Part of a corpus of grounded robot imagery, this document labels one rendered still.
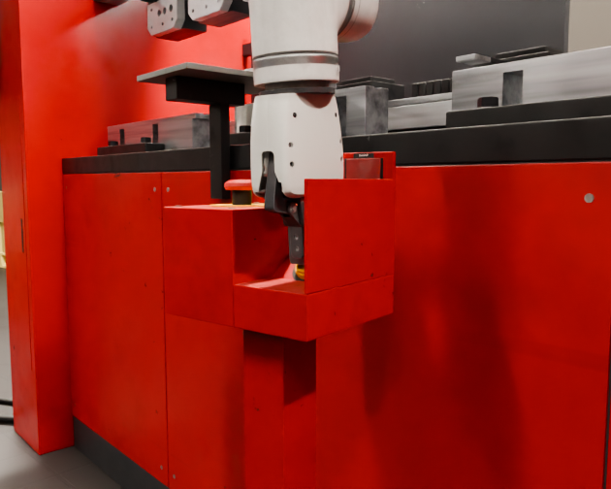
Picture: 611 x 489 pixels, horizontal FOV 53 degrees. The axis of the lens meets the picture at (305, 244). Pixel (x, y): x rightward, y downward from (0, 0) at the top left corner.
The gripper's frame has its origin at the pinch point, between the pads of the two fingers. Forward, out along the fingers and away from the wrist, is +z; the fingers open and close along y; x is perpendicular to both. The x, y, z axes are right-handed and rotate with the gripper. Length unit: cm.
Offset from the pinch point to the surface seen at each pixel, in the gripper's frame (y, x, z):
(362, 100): -42.2, -19.0, -16.7
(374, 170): -9.8, 2.7, -6.9
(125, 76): -73, -125, -33
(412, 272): -24.1, -0.6, 7.9
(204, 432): -31, -54, 49
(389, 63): -103, -48, -30
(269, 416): 2.7, -4.2, 18.9
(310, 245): 5.4, 4.9, -1.1
